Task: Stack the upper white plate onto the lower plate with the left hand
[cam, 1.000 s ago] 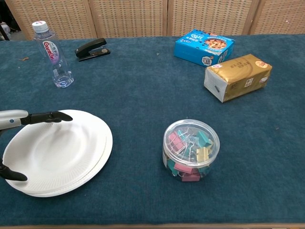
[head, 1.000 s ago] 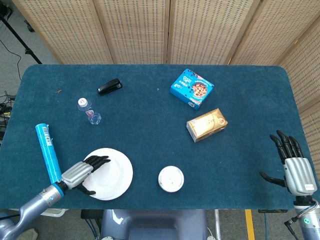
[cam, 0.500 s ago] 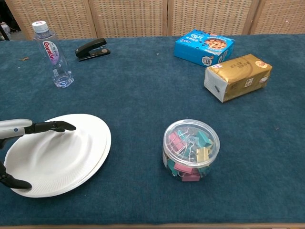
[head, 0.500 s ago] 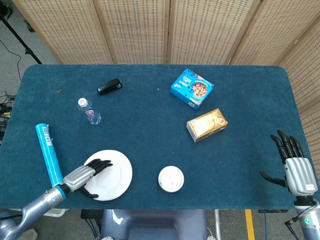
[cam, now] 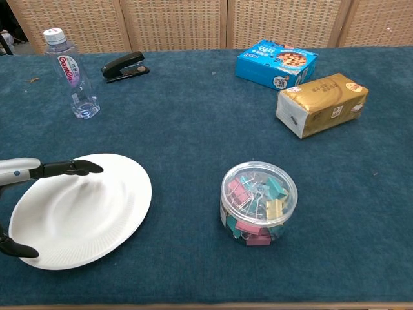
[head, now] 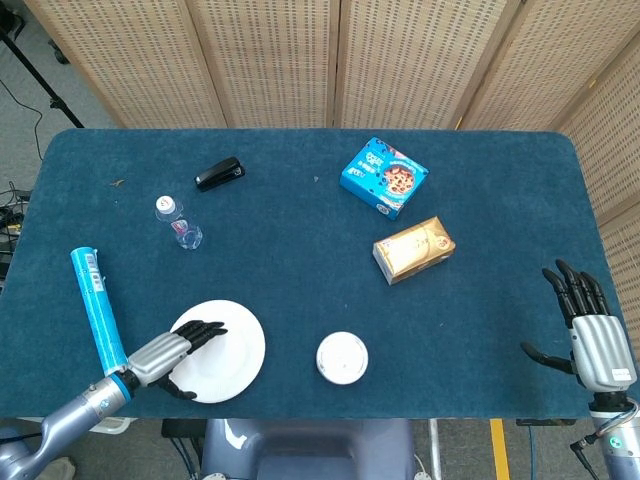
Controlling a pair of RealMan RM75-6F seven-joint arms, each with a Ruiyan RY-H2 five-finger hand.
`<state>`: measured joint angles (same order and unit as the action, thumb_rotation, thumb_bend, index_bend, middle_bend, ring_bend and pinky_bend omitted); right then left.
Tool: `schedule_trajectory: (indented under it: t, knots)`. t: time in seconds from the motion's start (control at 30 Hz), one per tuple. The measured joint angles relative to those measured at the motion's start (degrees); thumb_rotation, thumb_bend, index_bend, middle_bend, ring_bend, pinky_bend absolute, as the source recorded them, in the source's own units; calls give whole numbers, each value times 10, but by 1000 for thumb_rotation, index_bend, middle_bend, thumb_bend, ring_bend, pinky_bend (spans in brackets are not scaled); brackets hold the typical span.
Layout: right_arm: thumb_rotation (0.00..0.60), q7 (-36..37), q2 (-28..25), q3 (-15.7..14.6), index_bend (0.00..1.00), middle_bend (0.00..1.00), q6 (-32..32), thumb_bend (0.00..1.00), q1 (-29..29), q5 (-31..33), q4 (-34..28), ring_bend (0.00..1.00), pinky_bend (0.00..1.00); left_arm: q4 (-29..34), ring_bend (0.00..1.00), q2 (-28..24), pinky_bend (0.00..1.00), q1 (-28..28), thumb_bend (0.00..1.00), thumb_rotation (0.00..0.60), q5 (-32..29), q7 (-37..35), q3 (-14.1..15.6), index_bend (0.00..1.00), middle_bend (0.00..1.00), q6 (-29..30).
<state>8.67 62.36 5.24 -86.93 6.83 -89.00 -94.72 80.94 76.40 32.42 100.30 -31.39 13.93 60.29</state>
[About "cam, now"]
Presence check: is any silver and black left robot hand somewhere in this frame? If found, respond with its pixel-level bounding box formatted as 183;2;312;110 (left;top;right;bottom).
0;157;105;259

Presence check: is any white paper plate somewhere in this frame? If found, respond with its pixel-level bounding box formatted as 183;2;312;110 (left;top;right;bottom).
8;153;153;271

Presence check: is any clear plastic water bottle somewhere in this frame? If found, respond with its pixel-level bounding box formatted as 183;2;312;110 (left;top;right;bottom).
43;28;101;120

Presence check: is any black stapler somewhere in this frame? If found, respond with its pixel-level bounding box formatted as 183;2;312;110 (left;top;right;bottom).
101;50;151;84

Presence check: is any dark blue table cloth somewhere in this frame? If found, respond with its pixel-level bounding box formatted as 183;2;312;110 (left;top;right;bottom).
0;46;413;306

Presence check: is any woven wicker folding screen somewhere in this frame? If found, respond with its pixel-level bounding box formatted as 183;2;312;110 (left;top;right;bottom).
6;0;413;54

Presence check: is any clear tub of binder clips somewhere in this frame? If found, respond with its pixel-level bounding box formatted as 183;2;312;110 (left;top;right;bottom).
220;161;299;247

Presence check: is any blue cookie box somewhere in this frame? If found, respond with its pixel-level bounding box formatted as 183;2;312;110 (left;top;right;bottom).
234;39;319;91

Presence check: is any gold tissue pack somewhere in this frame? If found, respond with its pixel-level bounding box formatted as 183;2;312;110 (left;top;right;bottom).
276;72;370;140

